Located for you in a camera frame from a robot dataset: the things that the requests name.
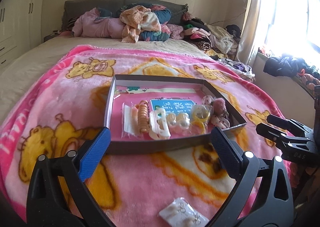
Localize small clear plastic bag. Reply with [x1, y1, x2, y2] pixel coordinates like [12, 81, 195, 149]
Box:
[122, 103, 139, 138]

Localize polka-dot pink scrunchie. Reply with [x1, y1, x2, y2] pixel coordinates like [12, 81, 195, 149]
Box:
[202, 96, 231, 129]

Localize pile of mixed clothes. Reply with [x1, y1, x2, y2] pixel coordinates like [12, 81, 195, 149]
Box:
[167, 12, 241, 60]

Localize dark clothes on windowsill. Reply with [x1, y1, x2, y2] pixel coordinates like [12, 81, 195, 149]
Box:
[262, 55, 320, 93]

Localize cream built-in wardrobe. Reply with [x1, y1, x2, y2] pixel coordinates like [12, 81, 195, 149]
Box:
[1, 0, 43, 71]

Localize pink bear-print fleece blanket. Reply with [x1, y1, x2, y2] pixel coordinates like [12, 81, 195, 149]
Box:
[1, 45, 281, 226]

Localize bag of clothes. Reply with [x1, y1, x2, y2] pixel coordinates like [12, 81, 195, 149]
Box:
[217, 58, 255, 83]

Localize cream curtain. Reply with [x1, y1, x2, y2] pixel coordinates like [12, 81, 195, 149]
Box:
[236, 0, 261, 66]

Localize pink quilt bundle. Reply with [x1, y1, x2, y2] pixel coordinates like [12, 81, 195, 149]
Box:
[72, 7, 125, 39]

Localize white hair claw clip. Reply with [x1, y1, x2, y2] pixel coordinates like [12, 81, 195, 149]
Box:
[149, 108, 171, 141]

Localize orange floral cloth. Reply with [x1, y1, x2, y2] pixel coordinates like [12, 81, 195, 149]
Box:
[119, 5, 162, 43]

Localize bag of yellow bangles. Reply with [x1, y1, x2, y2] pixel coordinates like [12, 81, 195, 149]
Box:
[189, 104, 212, 135]

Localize shallow dark cardboard box tray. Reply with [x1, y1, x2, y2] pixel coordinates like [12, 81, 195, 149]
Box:
[104, 74, 246, 155]

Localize orange spiral hair comb clip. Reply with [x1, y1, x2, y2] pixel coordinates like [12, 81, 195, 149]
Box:
[133, 100, 149, 135]

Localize beige bed sheet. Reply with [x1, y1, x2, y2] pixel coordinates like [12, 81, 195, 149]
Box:
[1, 36, 209, 122]

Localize dark grey headboard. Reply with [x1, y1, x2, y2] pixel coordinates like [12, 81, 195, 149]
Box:
[61, 0, 189, 31]

